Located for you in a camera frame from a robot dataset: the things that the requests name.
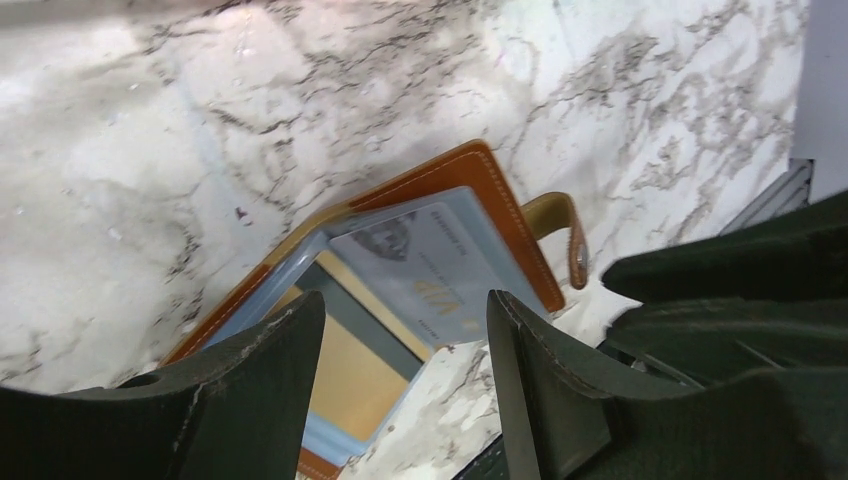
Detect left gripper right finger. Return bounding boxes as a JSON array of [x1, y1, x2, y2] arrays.
[[487, 291, 847, 479]]

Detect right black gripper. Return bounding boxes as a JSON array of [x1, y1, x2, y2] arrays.
[[600, 193, 847, 386]]

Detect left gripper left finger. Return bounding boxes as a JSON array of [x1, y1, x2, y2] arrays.
[[1, 291, 325, 479]]

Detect gold credit card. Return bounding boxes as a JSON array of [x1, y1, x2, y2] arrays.
[[271, 251, 434, 443]]

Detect brown leather card holder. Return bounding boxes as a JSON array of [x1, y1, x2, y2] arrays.
[[167, 140, 589, 479]]

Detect white VIP credit card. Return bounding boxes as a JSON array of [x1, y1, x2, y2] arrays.
[[329, 200, 531, 351]]

